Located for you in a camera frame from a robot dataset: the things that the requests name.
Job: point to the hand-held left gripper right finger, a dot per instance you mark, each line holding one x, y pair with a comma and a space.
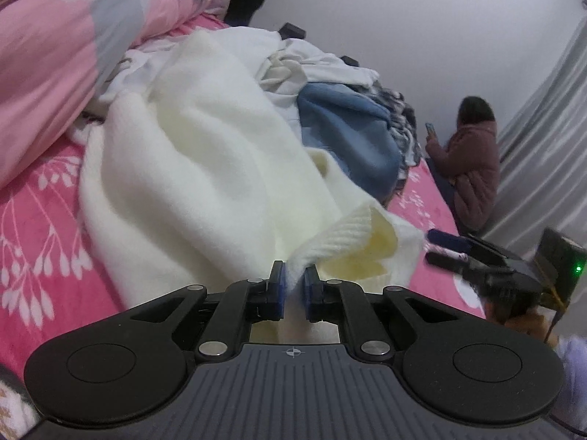
310, 293

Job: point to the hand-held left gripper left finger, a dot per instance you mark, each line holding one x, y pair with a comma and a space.
278, 291

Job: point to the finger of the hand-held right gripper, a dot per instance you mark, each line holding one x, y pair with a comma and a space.
442, 260
442, 237

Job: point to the white fuzzy sweater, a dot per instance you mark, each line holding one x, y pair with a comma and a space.
183, 169

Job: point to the grey plaid shirt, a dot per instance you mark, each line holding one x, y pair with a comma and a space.
403, 119

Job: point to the grey curtain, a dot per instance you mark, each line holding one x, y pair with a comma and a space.
541, 146

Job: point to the blue denim garment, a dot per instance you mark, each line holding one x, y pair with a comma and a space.
348, 137

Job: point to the black object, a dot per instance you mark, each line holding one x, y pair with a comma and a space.
351, 60
293, 31

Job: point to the white shirt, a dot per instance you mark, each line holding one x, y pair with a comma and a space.
321, 66

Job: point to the pink floral bedsheet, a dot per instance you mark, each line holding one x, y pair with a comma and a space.
27, 201

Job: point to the pink and grey quilt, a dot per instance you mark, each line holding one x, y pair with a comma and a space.
55, 46

